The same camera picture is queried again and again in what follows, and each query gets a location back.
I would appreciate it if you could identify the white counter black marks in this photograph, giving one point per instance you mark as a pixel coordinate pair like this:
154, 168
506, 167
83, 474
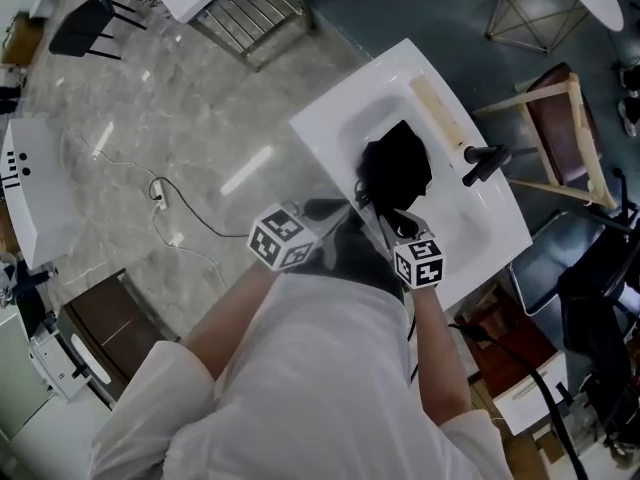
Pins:
35, 193

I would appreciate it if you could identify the wooden chair brown seat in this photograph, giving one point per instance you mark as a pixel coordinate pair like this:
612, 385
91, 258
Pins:
555, 128

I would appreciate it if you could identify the dark chair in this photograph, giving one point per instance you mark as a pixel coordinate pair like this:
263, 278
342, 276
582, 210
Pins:
75, 28

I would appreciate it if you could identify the black sink faucet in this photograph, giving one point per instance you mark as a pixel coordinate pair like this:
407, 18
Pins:
482, 160

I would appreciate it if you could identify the white power strip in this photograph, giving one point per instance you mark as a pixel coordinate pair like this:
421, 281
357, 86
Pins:
159, 195

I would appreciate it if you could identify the grey metal cabinet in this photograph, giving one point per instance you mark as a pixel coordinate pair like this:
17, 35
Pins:
20, 378

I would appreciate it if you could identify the person's dark trousers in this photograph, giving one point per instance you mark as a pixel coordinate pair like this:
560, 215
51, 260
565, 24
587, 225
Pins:
360, 263

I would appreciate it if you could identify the white low cabinet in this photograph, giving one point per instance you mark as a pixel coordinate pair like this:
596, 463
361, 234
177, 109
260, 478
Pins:
520, 408

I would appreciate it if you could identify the person's white shirt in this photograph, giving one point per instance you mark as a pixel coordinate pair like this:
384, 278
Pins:
310, 393

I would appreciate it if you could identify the dark brown cabinet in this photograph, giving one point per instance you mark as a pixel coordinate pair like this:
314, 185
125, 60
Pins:
110, 318

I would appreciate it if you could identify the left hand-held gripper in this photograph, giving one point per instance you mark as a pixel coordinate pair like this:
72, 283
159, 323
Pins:
280, 235

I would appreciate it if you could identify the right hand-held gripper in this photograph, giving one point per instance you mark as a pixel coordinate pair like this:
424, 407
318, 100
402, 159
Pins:
420, 263

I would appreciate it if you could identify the person's left forearm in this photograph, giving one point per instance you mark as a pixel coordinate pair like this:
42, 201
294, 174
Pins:
230, 318

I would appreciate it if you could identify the grey folding chair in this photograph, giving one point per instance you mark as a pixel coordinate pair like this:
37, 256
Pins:
545, 268

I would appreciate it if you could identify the small white box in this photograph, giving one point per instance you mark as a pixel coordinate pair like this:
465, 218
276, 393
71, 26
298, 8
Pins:
42, 3

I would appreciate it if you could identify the white sink basin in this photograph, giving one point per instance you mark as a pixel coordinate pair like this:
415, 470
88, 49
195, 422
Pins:
480, 228

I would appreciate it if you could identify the beige wooden strip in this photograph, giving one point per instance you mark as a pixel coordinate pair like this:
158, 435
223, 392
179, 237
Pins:
435, 108

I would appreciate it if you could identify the black office chair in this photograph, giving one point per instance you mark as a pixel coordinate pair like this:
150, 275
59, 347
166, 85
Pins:
590, 308

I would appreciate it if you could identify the white drawer unit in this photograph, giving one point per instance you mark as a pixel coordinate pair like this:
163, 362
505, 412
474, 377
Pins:
52, 363

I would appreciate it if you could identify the cardboard box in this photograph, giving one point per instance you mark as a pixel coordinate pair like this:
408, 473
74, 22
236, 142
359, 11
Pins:
20, 43

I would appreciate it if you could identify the person's right forearm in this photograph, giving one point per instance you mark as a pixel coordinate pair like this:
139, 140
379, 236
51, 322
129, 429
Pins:
440, 348

